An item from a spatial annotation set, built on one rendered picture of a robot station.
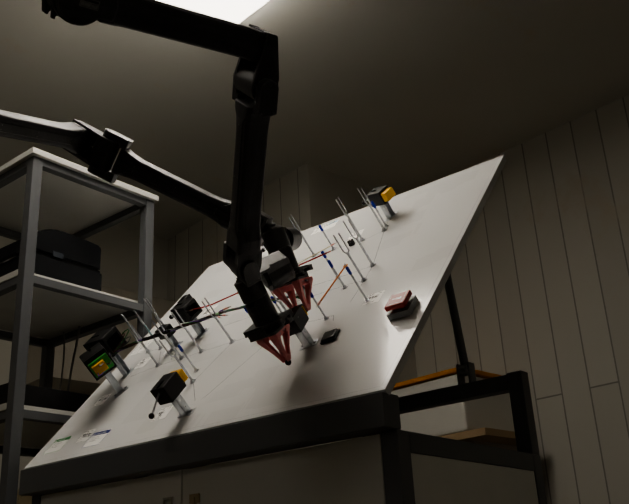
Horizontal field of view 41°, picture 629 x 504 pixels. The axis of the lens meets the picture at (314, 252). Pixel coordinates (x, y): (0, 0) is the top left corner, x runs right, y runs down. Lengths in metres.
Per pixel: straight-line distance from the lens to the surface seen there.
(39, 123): 1.94
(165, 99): 3.90
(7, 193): 3.05
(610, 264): 4.04
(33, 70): 3.79
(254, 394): 1.89
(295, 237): 2.01
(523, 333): 4.21
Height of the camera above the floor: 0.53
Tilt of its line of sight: 22 degrees up
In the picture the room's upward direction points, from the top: 3 degrees counter-clockwise
